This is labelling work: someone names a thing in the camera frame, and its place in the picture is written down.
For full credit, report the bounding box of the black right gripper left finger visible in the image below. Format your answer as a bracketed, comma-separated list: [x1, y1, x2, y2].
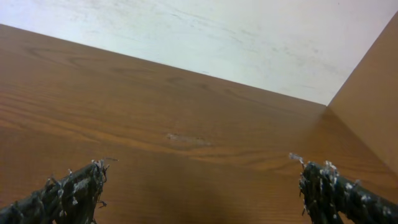
[1, 159, 109, 224]

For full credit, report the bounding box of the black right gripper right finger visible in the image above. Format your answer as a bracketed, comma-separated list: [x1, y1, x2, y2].
[289, 152, 397, 224]

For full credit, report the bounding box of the brown cardboard side panel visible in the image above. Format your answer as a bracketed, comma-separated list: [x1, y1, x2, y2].
[328, 14, 397, 173]

